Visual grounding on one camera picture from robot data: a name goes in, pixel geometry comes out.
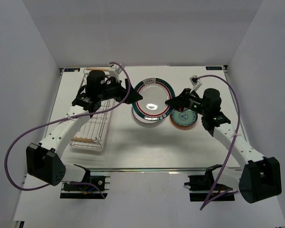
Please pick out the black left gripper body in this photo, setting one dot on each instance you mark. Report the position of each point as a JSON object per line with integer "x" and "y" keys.
{"x": 114, "y": 91}

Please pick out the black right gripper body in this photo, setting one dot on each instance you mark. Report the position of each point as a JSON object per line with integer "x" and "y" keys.
{"x": 192, "y": 102}

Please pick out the blue patterned plate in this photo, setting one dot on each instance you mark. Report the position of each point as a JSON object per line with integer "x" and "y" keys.
{"x": 188, "y": 112}

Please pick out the green rimmed white plate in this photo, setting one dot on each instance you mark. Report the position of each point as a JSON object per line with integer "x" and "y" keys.
{"x": 155, "y": 92}

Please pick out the orange plate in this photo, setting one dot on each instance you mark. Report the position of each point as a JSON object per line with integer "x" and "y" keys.
{"x": 183, "y": 121}

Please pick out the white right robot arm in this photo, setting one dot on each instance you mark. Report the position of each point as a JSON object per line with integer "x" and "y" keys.
{"x": 260, "y": 178}

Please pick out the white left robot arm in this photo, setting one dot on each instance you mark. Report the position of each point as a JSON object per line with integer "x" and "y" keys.
{"x": 44, "y": 158}

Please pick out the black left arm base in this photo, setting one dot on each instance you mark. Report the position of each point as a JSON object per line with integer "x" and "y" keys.
{"x": 93, "y": 186}

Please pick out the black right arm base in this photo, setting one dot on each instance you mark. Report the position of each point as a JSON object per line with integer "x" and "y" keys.
{"x": 200, "y": 184}

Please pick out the clear plastic drip tray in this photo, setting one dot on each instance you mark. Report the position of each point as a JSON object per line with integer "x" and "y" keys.
{"x": 92, "y": 135}

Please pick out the wire dish rack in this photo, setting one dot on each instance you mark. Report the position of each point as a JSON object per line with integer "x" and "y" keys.
{"x": 105, "y": 104}

